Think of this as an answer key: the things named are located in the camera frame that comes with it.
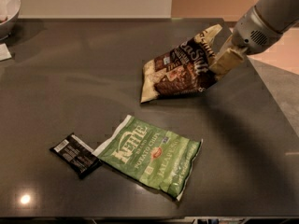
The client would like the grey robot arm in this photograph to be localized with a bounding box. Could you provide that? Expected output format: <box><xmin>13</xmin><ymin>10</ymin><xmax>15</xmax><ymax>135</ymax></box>
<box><xmin>209</xmin><ymin>0</ymin><xmax>299</xmax><ymax>77</ymax></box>

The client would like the small black snack packet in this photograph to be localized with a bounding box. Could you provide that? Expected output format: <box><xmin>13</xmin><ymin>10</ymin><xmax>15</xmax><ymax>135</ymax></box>
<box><xmin>50</xmin><ymin>133</ymin><xmax>102</xmax><ymax>179</ymax></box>

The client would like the brown sea salt chip bag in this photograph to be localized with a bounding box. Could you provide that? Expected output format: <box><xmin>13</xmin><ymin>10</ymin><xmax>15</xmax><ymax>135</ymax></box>
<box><xmin>140</xmin><ymin>24</ymin><xmax>222</xmax><ymax>103</ymax></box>

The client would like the green jalapeno Kettle chip bag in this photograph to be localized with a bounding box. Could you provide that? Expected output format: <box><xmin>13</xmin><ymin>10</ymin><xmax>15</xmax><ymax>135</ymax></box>
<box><xmin>93</xmin><ymin>116</ymin><xmax>202</xmax><ymax>201</ymax></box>

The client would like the white paper napkin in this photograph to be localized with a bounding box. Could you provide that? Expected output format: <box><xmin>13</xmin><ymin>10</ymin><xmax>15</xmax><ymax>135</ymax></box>
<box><xmin>0</xmin><ymin>44</ymin><xmax>11</xmax><ymax>61</ymax></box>

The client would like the white bowl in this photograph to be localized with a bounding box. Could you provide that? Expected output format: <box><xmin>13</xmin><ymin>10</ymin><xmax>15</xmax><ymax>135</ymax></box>
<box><xmin>0</xmin><ymin>0</ymin><xmax>21</xmax><ymax>40</ymax></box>

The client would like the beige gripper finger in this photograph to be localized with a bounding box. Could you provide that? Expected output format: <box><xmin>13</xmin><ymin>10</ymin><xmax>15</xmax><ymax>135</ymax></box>
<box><xmin>208</xmin><ymin>35</ymin><xmax>247</xmax><ymax>77</ymax></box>

